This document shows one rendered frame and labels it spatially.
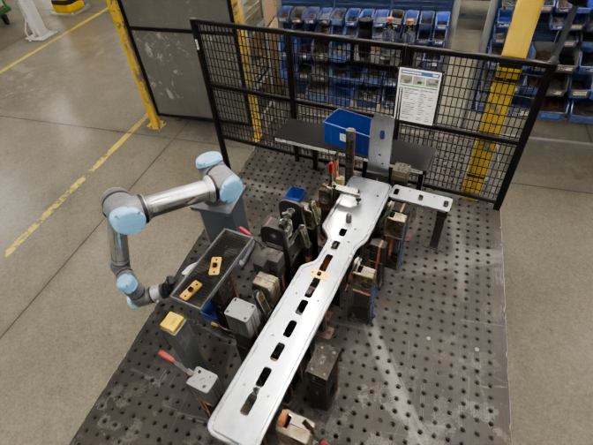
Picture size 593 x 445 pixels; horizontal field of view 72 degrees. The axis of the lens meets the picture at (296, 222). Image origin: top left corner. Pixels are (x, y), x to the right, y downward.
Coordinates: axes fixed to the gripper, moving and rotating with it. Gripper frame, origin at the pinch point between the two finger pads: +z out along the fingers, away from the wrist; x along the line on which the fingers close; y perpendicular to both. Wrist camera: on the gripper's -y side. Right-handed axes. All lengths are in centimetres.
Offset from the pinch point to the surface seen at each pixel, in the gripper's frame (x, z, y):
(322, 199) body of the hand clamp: -26, 62, 13
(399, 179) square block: -26, 103, 19
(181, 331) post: 29.7, -1.6, -30.2
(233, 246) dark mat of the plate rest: 0.2, 20.5, -20.4
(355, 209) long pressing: -14, 75, 11
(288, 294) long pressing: 22.0, 35.7, -7.8
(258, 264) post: 8.6, 28.0, -15.1
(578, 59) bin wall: -106, 273, 82
